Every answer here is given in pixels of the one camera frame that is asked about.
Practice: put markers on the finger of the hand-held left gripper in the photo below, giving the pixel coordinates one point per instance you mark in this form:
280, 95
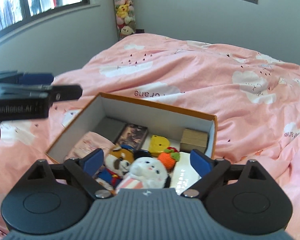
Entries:
67, 92
37, 78

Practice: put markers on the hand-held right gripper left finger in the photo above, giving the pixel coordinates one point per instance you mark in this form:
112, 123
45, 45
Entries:
92, 161

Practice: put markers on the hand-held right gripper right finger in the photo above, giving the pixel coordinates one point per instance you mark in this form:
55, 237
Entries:
199, 163

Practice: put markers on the white box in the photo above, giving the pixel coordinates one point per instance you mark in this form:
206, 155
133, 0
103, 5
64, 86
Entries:
183, 172

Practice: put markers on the small brown cardboard box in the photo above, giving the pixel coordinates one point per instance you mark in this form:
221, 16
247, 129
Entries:
193, 140

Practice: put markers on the red panda sailor plush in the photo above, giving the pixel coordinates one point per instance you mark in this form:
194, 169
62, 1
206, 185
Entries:
117, 160

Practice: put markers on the orange crocheted carrot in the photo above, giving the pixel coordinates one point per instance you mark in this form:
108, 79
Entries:
167, 160

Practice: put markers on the grey case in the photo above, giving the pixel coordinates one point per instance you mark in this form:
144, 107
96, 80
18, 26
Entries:
112, 130

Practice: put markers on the dark printed card box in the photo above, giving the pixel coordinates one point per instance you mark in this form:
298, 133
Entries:
131, 135

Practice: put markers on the white plush with striped clothes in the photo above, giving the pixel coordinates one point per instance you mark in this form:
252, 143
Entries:
145, 170

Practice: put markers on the orange cardboard box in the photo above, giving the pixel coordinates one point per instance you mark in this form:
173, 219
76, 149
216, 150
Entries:
140, 110

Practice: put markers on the pink printed duvet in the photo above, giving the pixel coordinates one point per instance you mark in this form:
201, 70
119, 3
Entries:
190, 80

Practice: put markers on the clear column of plush toys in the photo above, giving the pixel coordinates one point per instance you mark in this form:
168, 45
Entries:
123, 10

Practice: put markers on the black wall socket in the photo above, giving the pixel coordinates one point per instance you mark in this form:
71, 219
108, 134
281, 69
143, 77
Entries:
140, 30

